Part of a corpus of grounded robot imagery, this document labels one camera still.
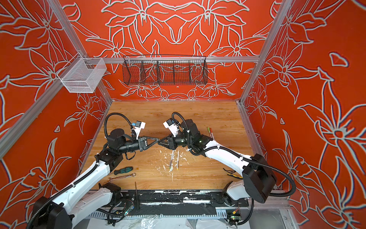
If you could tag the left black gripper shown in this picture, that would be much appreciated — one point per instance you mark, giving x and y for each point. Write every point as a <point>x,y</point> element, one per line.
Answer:
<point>143,146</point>

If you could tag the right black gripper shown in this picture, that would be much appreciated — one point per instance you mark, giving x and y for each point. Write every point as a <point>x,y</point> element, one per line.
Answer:
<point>171,144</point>

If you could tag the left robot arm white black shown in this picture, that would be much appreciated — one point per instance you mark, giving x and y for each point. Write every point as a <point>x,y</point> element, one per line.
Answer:
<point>66,208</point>

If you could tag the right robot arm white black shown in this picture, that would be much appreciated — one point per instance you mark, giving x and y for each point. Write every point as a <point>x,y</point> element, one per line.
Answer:
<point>258,177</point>

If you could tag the metal wrench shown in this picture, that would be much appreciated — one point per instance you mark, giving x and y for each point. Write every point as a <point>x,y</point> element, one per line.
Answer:
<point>111,179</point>

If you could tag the yellow black pliers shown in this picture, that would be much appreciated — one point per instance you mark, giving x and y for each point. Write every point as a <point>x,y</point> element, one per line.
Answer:
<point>232,173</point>

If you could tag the white mesh basket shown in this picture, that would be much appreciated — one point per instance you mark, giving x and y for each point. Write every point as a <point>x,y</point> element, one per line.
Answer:
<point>82,77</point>

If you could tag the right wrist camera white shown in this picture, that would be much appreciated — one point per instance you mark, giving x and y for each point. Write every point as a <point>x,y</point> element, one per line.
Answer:
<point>173,126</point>

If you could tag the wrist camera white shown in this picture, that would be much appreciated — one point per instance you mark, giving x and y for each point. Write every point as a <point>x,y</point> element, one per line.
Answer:
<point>137,127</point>
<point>173,126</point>

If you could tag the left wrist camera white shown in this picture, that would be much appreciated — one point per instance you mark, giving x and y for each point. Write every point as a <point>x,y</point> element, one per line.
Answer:
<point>137,127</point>

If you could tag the green handle screwdriver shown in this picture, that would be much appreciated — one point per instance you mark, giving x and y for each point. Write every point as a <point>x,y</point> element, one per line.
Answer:
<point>123,170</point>

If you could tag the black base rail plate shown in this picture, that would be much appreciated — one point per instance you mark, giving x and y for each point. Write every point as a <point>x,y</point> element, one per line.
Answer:
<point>209,198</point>

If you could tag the black wire basket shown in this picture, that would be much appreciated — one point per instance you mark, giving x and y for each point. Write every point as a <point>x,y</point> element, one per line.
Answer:
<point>166,70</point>

